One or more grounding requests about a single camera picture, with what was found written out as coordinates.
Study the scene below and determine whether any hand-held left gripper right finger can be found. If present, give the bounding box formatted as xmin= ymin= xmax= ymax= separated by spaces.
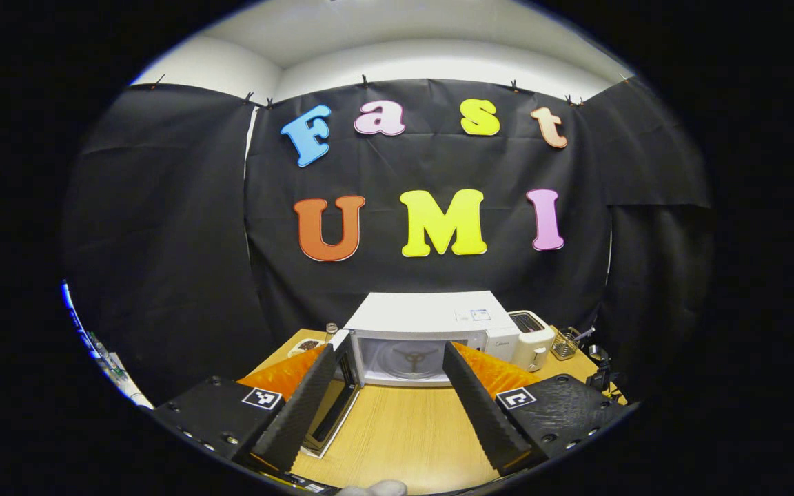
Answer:
xmin=442 ymin=341 xmax=635 ymax=477

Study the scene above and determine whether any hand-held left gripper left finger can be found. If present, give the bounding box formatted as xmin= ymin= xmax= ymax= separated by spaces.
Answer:
xmin=152 ymin=343 xmax=338 ymax=475

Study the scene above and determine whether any white microwave oven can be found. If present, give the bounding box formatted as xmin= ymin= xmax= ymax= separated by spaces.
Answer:
xmin=301 ymin=291 xmax=522 ymax=459

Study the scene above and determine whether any white toaster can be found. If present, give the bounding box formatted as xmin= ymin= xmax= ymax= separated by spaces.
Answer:
xmin=507 ymin=310 xmax=556 ymax=373

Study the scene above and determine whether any black backdrop cloth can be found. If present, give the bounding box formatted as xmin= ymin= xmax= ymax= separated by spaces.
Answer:
xmin=63 ymin=76 xmax=715 ymax=407

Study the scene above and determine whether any metal wire cutlery holder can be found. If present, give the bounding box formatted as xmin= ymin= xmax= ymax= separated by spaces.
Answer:
xmin=552 ymin=327 xmax=580 ymax=361

